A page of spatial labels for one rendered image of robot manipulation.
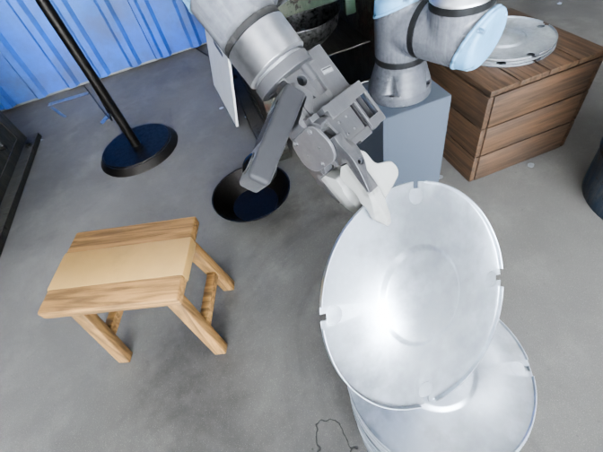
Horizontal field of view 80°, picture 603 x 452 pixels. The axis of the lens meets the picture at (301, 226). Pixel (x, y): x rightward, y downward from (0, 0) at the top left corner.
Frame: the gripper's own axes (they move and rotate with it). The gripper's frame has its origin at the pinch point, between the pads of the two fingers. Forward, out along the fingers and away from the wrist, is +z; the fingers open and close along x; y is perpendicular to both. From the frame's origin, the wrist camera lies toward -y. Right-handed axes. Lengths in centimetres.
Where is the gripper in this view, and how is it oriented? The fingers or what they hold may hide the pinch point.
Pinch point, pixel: (375, 221)
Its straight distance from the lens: 43.4
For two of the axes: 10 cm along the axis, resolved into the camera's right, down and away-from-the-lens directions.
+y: 6.9, -6.3, 3.6
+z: 6.2, 7.7, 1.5
